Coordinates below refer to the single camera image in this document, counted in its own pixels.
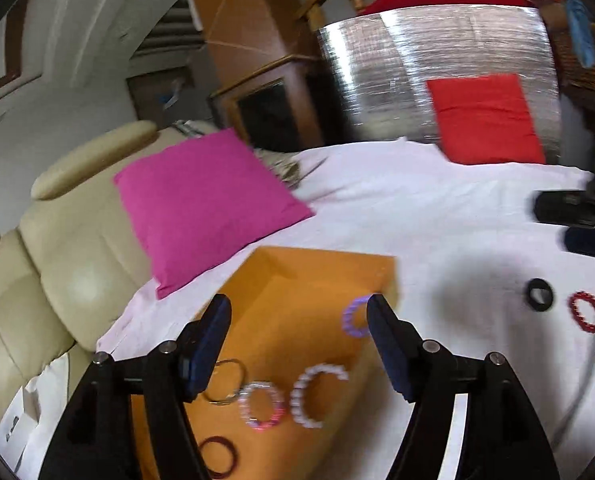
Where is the white gift box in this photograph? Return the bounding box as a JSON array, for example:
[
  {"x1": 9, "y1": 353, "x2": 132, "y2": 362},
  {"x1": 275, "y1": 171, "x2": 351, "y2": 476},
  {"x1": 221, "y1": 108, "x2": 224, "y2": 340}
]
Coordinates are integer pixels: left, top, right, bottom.
[{"x1": 0, "y1": 385, "x2": 43, "y2": 461}]

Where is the pale pink blanket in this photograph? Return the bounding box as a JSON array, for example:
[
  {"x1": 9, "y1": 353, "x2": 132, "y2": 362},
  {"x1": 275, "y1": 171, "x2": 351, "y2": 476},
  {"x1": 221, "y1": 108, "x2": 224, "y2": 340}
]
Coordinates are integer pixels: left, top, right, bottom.
[{"x1": 14, "y1": 137, "x2": 595, "y2": 480}]

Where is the brown wooden door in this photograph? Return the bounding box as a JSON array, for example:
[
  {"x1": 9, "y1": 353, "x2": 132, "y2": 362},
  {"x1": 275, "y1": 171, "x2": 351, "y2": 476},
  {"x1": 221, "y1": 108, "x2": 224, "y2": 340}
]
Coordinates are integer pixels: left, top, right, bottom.
[{"x1": 127, "y1": 67, "x2": 198, "y2": 123}]

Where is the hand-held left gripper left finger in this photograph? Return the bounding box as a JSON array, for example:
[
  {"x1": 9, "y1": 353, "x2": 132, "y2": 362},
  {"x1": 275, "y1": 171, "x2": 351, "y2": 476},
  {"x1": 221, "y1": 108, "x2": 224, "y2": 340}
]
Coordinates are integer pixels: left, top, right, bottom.
[{"x1": 37, "y1": 294, "x2": 233, "y2": 480}]

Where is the orange cardboard box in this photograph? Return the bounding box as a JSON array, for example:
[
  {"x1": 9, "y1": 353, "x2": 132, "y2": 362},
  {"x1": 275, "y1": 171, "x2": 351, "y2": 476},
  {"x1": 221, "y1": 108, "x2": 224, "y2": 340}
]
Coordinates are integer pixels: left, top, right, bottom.
[{"x1": 130, "y1": 246, "x2": 399, "y2": 480}]

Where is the beige leather sofa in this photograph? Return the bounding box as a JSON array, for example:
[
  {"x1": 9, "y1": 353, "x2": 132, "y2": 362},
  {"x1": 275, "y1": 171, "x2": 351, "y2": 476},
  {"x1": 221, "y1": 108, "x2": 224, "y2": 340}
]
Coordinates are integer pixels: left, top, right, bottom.
[{"x1": 0, "y1": 120, "x2": 218, "y2": 441}]

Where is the red cushion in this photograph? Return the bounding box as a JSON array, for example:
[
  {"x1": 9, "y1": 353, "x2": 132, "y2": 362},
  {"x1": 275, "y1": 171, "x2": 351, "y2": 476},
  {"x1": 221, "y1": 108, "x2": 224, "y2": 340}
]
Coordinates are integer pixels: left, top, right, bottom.
[{"x1": 426, "y1": 73, "x2": 548, "y2": 166}]

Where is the dark red bangle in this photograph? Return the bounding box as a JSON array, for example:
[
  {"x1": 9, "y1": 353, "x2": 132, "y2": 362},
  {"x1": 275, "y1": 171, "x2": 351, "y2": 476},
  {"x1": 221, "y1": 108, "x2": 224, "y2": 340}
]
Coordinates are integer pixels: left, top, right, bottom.
[{"x1": 197, "y1": 436, "x2": 239, "y2": 478}]

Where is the thin metal bangle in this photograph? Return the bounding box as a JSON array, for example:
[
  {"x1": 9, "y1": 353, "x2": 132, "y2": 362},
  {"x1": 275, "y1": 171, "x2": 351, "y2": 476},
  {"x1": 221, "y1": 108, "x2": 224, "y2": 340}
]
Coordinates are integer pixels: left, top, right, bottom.
[{"x1": 202, "y1": 357, "x2": 248, "y2": 405}]

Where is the purple bead bracelet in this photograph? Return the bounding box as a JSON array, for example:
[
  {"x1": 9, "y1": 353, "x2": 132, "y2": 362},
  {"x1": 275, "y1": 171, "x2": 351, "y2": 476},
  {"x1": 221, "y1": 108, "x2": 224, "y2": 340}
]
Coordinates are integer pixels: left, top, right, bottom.
[{"x1": 341, "y1": 296, "x2": 373, "y2": 338}]

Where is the black cable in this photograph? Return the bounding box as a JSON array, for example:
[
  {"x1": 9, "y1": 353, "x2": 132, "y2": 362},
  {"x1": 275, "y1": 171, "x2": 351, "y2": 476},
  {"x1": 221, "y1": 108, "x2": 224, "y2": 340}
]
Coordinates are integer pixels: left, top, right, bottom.
[{"x1": 552, "y1": 260, "x2": 595, "y2": 451}]

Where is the black hair scrunchie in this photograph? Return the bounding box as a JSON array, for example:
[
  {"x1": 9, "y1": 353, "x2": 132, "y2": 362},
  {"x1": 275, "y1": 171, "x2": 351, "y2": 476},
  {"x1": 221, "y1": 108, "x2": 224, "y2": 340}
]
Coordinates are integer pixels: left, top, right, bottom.
[{"x1": 526, "y1": 278, "x2": 555, "y2": 312}]

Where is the wicker basket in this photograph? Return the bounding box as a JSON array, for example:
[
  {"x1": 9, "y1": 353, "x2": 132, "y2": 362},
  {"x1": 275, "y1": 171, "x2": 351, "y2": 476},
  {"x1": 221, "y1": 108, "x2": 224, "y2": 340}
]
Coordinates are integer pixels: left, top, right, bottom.
[{"x1": 547, "y1": 0, "x2": 595, "y2": 96}]

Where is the striped cloth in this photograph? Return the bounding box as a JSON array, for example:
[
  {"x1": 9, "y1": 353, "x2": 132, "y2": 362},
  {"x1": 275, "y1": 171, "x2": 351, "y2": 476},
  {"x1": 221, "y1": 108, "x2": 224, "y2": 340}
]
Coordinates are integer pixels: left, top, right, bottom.
[{"x1": 172, "y1": 120, "x2": 213, "y2": 137}]

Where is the pink cushion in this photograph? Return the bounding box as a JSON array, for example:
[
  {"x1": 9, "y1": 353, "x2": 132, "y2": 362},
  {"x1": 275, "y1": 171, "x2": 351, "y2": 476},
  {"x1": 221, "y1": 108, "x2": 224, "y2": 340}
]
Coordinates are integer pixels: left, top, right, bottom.
[{"x1": 113, "y1": 127, "x2": 315, "y2": 301}]

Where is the silver foil panel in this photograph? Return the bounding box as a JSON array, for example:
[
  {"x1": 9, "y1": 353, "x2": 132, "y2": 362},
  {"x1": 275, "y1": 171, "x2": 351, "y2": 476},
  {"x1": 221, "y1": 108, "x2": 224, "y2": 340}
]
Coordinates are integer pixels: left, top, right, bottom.
[{"x1": 315, "y1": 4, "x2": 563, "y2": 166}]

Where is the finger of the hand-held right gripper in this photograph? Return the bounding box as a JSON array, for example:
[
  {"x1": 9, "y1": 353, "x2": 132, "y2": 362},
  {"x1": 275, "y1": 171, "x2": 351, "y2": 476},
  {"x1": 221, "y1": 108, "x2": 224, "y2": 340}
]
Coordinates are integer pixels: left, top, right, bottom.
[
  {"x1": 561, "y1": 227, "x2": 595, "y2": 267},
  {"x1": 532, "y1": 189, "x2": 595, "y2": 227}
]

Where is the pink bead bracelet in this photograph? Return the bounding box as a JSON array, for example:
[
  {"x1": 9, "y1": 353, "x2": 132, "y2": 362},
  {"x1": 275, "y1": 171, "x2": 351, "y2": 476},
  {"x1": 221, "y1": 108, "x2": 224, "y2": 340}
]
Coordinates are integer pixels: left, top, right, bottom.
[{"x1": 238, "y1": 382, "x2": 286, "y2": 431}]

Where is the wooden cabinet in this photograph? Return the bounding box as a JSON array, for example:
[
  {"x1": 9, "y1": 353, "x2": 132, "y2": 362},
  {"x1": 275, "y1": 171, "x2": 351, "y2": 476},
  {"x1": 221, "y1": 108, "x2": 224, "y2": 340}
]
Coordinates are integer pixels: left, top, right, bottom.
[{"x1": 182, "y1": 0, "x2": 338, "y2": 153}]

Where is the red bead bracelet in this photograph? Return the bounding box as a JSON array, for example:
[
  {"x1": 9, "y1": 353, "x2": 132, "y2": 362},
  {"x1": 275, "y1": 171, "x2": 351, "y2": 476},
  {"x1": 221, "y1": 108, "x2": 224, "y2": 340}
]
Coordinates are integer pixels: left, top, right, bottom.
[{"x1": 567, "y1": 291, "x2": 595, "y2": 333}]

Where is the white bead bracelet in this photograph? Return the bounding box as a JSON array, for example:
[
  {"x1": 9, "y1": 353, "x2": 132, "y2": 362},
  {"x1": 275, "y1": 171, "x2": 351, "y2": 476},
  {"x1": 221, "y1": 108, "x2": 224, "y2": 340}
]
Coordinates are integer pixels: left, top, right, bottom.
[{"x1": 288, "y1": 362, "x2": 351, "y2": 430}]

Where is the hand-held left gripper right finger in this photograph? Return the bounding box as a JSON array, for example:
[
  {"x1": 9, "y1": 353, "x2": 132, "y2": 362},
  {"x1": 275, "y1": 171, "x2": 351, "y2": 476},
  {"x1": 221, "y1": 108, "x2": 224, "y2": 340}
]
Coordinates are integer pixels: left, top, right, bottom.
[{"x1": 366, "y1": 294, "x2": 561, "y2": 480}]

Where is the leaf patterned cushion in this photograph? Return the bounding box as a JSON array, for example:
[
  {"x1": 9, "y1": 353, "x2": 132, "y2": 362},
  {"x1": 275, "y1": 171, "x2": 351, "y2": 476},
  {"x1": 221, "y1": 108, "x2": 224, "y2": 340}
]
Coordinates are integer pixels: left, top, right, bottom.
[{"x1": 254, "y1": 147, "x2": 328, "y2": 191}]

